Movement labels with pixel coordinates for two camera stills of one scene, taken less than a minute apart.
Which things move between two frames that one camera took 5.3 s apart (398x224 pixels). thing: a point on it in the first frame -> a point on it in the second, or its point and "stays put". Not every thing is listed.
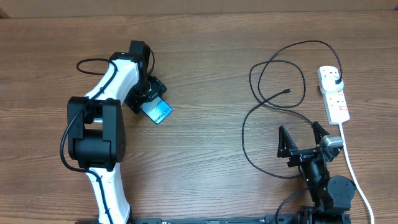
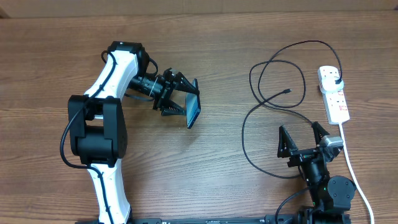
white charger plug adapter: (331, 84) stays put
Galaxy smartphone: (157, 109) -> (193, 106)
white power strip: (334, 102) stays put
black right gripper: (286, 149) stays put
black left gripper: (134, 102) -> (166, 91)
